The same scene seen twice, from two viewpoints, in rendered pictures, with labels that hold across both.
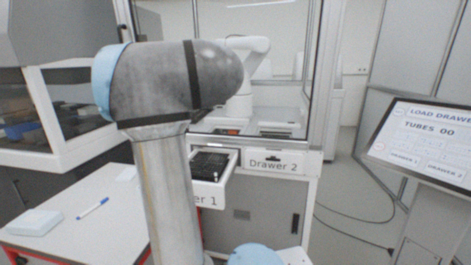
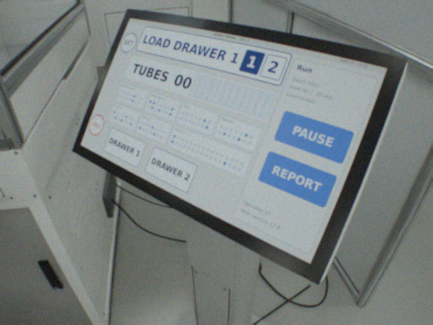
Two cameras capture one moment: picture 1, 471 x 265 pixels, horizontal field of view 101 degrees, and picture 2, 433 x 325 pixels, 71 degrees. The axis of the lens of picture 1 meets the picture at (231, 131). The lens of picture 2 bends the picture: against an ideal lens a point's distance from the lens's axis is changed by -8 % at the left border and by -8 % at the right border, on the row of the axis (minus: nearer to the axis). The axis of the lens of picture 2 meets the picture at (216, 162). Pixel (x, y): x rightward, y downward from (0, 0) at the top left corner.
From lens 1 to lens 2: 64 cm
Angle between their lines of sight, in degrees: 26
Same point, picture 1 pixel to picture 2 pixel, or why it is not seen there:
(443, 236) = (223, 261)
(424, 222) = (201, 244)
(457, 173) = (185, 172)
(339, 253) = (174, 275)
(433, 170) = (157, 168)
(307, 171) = (13, 190)
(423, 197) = not seen: hidden behind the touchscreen
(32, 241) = not seen: outside the picture
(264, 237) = (19, 303)
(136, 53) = not seen: outside the picture
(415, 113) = (149, 44)
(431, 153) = (158, 133)
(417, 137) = (145, 98)
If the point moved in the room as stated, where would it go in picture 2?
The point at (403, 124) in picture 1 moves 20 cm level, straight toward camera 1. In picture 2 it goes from (131, 71) to (55, 123)
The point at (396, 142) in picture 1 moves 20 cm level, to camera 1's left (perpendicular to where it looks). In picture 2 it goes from (118, 113) to (7, 138)
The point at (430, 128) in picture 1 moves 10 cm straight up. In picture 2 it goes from (164, 76) to (158, 17)
